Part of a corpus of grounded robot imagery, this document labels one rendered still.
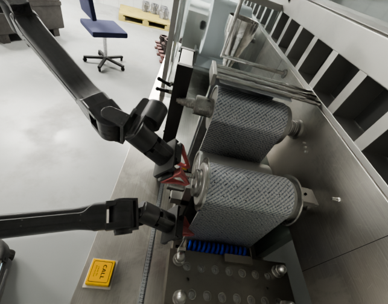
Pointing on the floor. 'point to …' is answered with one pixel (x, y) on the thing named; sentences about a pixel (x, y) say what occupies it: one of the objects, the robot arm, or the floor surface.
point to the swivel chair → (110, 31)
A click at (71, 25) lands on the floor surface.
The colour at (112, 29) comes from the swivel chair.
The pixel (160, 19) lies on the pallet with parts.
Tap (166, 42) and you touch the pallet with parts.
